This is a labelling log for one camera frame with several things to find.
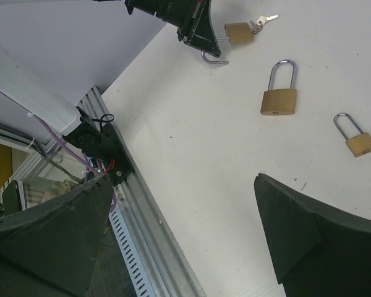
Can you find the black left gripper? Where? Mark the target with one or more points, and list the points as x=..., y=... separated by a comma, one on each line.
x=196, y=29

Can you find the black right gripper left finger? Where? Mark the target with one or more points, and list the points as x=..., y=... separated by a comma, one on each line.
x=16, y=276

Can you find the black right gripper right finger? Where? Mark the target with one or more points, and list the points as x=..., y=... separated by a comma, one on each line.
x=315, y=249

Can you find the large brass padlock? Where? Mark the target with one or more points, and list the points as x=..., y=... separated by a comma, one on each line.
x=237, y=33

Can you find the small silver key bunch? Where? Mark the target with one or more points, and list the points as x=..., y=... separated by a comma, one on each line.
x=258, y=26

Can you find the long-shackle brass padlock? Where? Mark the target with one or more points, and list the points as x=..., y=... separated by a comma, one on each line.
x=280, y=102

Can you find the small brass padlock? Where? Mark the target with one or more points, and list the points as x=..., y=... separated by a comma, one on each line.
x=360, y=144

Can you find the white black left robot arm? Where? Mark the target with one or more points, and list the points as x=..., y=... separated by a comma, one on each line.
x=153, y=84

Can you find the black smartphone on stand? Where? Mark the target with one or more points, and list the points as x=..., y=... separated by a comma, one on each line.
x=12, y=198

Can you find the slotted cable duct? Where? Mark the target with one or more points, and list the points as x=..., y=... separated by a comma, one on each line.
x=65, y=234

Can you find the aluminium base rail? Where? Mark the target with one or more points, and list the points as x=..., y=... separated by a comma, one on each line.
x=155, y=262

